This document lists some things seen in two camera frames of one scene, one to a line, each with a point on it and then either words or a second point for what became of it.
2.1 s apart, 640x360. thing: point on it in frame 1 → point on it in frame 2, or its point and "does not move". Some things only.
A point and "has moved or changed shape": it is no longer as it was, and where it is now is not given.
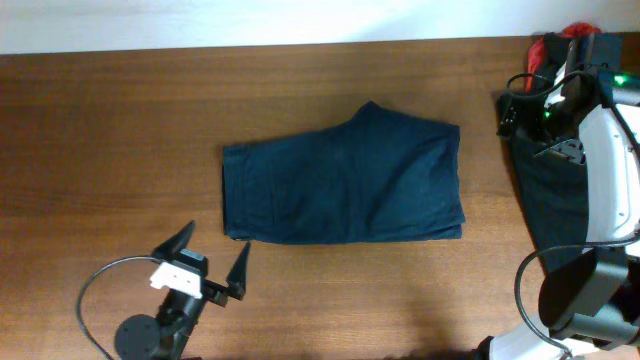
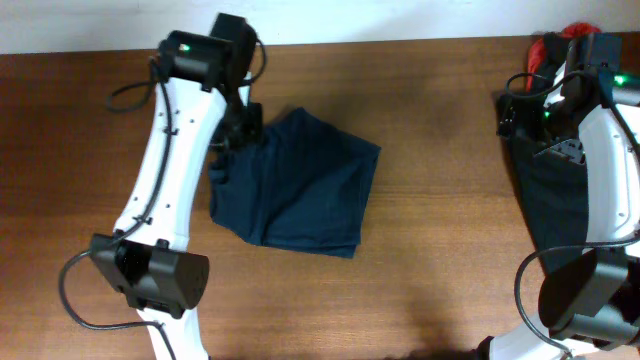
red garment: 537,49 does not move
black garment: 555,52 does not move
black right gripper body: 544,126 does not move
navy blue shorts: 383,177 has moved or changed shape
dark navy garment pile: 553,191 does not move
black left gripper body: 216,290 → 241,130
